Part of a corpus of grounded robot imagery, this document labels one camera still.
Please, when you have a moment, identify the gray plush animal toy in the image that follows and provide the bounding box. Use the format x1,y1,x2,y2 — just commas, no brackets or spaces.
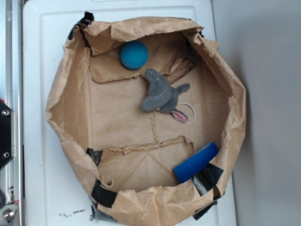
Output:
141,69,190,125

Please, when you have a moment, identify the brown paper bag bin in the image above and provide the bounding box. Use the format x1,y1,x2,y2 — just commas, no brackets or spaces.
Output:
46,12,246,226

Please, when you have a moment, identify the blue felt ball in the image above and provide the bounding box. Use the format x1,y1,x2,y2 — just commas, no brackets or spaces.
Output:
120,41,149,70

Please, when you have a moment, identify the blue foam block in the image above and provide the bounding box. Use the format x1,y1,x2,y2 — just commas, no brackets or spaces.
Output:
174,142,219,183

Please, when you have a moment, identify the black bracket plate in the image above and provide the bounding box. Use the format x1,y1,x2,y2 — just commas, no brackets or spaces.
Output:
0,98,14,170

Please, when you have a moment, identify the metal rail frame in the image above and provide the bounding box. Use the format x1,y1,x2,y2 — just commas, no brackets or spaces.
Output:
0,0,25,226

